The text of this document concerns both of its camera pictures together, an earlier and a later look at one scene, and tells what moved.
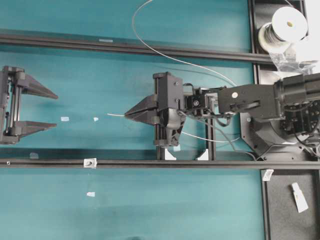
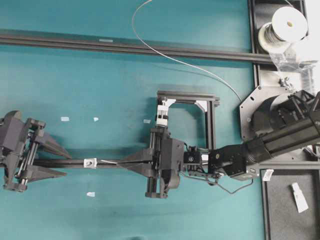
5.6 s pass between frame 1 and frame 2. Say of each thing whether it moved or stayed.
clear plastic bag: stayed
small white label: stayed
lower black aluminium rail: stayed
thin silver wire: moved
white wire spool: stayed
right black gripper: moved
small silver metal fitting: stayed
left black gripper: moved
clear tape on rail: stayed
